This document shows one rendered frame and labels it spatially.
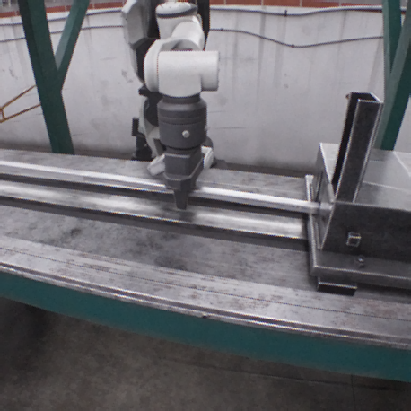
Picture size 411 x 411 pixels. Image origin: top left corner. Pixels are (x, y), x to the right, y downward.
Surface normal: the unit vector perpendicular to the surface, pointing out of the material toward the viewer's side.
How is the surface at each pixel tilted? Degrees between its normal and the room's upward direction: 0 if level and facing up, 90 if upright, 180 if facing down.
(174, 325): 90
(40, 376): 0
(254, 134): 90
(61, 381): 0
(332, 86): 90
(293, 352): 90
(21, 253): 0
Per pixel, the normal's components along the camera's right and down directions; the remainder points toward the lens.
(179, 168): -0.26, 0.53
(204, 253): 0.00, -0.83
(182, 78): -0.01, 0.55
